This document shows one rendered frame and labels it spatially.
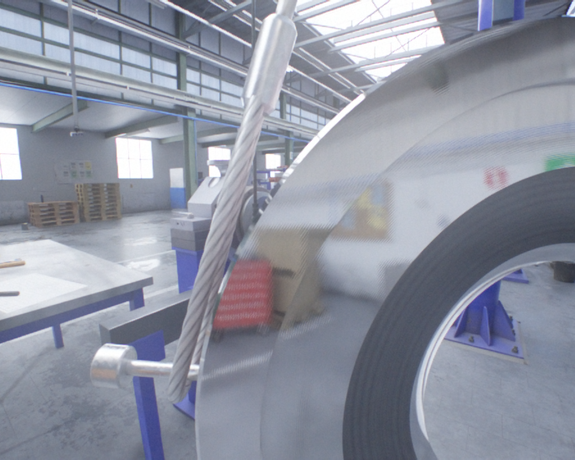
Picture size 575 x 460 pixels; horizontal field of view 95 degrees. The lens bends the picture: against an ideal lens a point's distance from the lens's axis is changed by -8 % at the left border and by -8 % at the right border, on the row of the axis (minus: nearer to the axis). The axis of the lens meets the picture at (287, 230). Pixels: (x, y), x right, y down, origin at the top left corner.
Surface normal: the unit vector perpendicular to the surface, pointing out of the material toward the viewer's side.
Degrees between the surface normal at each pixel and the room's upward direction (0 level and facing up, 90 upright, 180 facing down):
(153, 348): 90
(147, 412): 90
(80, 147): 90
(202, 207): 90
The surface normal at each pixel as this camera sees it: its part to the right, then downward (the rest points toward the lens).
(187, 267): -0.55, 0.14
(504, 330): -0.84, 0.09
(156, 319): 0.83, 0.09
